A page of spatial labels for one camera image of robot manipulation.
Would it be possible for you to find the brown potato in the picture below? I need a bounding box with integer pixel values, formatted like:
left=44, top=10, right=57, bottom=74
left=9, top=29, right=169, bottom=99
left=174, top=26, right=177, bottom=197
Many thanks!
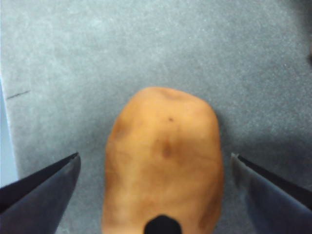
left=101, top=86, right=225, bottom=234

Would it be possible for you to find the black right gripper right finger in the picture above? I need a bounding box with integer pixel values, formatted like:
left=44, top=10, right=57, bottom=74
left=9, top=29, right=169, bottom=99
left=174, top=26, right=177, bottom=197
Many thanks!
left=230, top=152, right=312, bottom=234

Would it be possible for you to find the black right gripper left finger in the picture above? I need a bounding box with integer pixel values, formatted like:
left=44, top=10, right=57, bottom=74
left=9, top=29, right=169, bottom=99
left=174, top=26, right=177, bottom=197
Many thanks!
left=0, top=152, right=81, bottom=234

